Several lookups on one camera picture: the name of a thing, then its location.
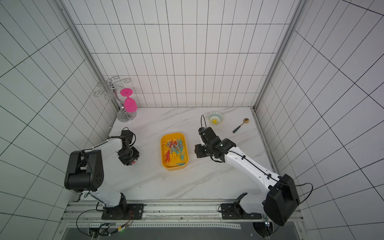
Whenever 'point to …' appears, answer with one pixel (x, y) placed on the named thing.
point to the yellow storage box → (174, 151)
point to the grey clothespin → (168, 144)
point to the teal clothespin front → (180, 164)
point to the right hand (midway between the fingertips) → (194, 150)
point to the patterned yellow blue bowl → (216, 118)
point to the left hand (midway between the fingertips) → (134, 161)
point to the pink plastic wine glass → (130, 104)
